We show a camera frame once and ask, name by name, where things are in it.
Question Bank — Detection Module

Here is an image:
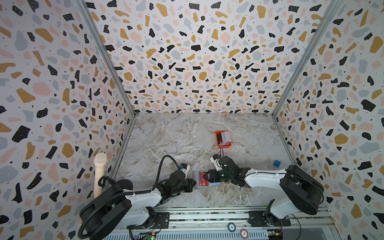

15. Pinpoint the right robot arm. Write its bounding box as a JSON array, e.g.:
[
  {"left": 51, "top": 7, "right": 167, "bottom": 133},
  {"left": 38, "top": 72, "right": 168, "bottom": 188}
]
[{"left": 202, "top": 155, "right": 324, "bottom": 224}]

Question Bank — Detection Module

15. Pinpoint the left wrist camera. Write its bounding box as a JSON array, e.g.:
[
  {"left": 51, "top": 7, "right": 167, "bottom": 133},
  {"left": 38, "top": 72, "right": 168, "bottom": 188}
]
[{"left": 180, "top": 163, "right": 190, "bottom": 177}]

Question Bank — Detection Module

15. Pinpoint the red card tray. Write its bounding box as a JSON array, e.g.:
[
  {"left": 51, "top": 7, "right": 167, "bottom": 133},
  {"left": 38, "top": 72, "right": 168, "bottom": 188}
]
[{"left": 215, "top": 131, "right": 232, "bottom": 149}]

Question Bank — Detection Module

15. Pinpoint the beige microphone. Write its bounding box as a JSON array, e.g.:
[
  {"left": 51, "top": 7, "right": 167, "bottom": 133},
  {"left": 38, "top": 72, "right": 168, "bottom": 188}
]
[{"left": 94, "top": 153, "right": 108, "bottom": 199}]

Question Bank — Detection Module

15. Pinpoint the beige leather card holder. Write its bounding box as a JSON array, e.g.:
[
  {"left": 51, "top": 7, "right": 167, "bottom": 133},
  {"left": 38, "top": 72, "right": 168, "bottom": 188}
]
[{"left": 193, "top": 171, "right": 221, "bottom": 189}]

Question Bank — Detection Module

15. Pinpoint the red round sticker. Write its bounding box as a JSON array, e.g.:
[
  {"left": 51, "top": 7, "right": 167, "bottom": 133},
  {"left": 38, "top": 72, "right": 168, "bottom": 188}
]
[{"left": 240, "top": 229, "right": 249, "bottom": 240}]

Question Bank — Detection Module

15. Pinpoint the stack of cards in tray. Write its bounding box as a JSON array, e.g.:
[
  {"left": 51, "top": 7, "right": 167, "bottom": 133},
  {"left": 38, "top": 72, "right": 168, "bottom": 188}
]
[{"left": 217, "top": 131, "right": 232, "bottom": 146}]

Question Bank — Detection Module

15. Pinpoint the black corrugated cable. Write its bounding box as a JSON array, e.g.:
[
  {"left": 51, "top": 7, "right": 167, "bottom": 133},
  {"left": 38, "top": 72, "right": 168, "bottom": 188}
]
[{"left": 77, "top": 154, "right": 181, "bottom": 239}]

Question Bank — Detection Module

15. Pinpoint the blue tag on table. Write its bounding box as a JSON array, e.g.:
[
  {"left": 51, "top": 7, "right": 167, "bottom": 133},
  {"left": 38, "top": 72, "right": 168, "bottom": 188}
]
[{"left": 273, "top": 160, "right": 282, "bottom": 168}]

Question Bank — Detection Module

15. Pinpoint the red credit card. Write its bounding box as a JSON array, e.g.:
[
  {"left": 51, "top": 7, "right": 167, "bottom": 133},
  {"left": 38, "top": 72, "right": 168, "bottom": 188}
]
[{"left": 195, "top": 171, "right": 210, "bottom": 189}]

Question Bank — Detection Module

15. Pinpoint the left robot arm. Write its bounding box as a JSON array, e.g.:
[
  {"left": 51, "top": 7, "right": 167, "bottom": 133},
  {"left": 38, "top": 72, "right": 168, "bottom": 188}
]
[{"left": 78, "top": 170, "right": 197, "bottom": 240}]

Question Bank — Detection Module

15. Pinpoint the round sticker on rail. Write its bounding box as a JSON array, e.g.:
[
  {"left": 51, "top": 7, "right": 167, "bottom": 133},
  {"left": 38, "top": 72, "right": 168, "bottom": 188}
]
[{"left": 228, "top": 223, "right": 236, "bottom": 233}]

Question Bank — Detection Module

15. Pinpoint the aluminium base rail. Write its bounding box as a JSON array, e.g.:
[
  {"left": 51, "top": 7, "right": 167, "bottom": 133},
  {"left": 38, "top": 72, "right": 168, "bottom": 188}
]
[{"left": 105, "top": 207, "right": 341, "bottom": 240}]

